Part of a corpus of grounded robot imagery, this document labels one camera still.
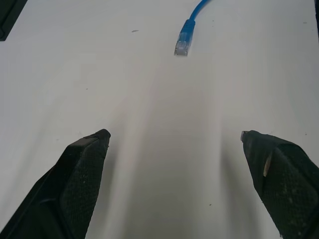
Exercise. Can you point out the black object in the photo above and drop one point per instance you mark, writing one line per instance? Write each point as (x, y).
(7, 17)

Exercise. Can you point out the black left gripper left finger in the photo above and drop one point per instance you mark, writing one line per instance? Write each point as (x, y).
(74, 184)

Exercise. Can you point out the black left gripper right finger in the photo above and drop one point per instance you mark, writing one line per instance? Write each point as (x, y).
(286, 184)

